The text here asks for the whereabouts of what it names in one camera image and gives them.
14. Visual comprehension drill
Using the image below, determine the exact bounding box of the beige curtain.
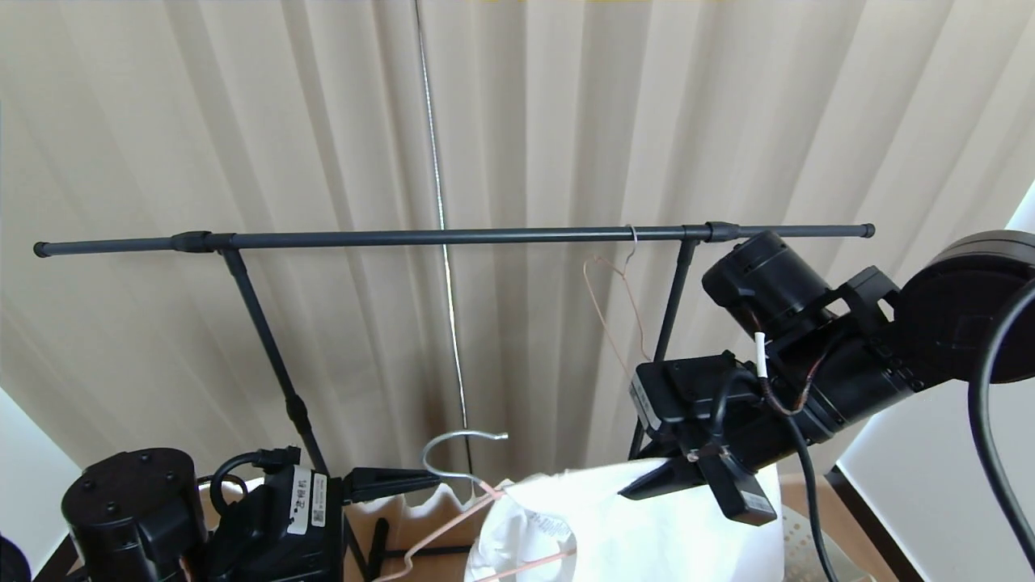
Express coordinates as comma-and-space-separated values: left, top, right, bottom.
0, 0, 1035, 518

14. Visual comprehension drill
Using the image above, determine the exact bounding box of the pink clothes hanger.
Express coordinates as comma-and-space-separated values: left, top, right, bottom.
582, 225, 653, 381
372, 431, 579, 582

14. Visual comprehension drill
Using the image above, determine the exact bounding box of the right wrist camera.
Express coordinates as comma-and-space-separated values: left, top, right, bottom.
629, 352, 763, 453

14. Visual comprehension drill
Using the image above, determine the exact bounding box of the white printed shirt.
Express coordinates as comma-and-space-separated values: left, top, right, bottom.
465, 461, 785, 582

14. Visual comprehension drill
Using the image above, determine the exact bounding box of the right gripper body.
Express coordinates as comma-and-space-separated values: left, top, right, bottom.
647, 396, 834, 526

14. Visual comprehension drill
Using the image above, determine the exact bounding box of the black clothes rack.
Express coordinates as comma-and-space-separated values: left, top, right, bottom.
32, 221, 877, 579

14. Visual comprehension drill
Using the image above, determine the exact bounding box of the white laundry basket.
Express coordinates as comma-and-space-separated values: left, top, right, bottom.
778, 505, 878, 582

